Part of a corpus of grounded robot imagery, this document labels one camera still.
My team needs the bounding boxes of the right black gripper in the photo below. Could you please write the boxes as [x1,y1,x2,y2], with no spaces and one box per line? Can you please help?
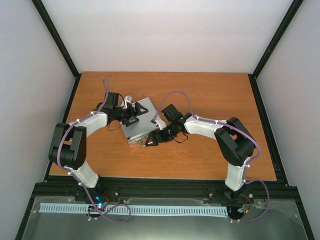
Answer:
[145,122,178,147]

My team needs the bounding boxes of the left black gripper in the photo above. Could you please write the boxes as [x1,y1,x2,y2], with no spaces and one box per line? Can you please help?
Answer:
[113,103,149,128]

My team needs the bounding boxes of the aluminium poker case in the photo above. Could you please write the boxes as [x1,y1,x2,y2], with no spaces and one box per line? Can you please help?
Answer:
[121,97,159,146]

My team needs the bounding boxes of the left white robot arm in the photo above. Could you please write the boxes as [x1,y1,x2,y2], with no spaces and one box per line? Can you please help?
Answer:
[48,102,149,202]

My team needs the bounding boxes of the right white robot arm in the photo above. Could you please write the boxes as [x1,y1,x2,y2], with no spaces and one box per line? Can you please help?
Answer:
[144,113,259,202]

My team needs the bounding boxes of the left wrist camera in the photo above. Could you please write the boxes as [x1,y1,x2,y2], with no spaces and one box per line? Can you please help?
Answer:
[104,92,131,110]

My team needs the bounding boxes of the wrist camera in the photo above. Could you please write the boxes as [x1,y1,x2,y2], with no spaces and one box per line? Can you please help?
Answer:
[104,92,131,110]
[151,104,183,129]

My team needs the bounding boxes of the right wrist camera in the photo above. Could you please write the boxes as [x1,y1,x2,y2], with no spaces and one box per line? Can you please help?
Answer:
[151,104,183,129]

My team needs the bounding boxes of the white slotted cable duct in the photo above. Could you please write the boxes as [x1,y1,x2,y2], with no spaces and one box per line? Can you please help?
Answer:
[38,203,228,218]

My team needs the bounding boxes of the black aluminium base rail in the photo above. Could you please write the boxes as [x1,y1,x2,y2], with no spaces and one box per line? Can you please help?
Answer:
[32,176,298,206]

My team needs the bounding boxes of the left black frame post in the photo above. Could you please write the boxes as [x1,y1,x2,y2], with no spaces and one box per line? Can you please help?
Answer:
[31,0,81,79]

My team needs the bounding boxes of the black frame post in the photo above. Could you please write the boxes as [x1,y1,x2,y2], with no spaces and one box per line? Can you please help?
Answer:
[31,0,81,79]
[251,0,305,77]

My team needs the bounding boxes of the right black frame post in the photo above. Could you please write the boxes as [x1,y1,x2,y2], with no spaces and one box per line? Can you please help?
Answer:
[251,0,305,77]

